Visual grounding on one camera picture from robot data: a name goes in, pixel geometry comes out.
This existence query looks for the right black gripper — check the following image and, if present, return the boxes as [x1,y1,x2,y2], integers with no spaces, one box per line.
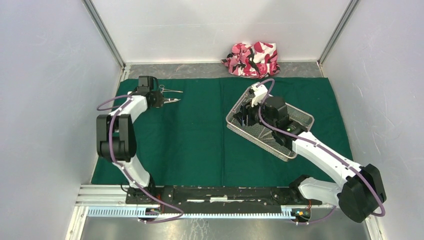
[233,94,276,131]

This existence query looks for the surgical forceps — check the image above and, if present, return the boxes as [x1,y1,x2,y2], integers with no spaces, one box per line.
[159,84,183,93]

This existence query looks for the surgical scissors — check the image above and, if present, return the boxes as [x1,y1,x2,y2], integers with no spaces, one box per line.
[163,98,181,104]

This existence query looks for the wire mesh instrument tray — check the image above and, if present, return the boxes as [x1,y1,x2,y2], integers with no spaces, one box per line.
[225,87,315,162]

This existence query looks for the green surgical drape cloth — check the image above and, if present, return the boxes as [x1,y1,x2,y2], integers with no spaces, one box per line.
[90,77,353,187]

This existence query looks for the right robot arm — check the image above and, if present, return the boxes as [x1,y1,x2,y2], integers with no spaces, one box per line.
[225,95,387,223]

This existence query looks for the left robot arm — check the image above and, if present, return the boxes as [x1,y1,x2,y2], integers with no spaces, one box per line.
[96,75,164,204]

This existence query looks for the pink camouflage cloth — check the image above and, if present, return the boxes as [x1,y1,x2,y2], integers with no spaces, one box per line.
[220,41,280,79]

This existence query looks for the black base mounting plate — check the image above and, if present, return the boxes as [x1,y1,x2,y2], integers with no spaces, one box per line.
[124,185,322,215]

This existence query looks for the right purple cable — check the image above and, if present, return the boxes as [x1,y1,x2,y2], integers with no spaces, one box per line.
[255,78,387,226]

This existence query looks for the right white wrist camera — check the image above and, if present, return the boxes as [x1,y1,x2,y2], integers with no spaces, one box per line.
[250,82,268,108]

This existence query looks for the aluminium frame rail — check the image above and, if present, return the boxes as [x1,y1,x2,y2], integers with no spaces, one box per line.
[76,185,333,221]

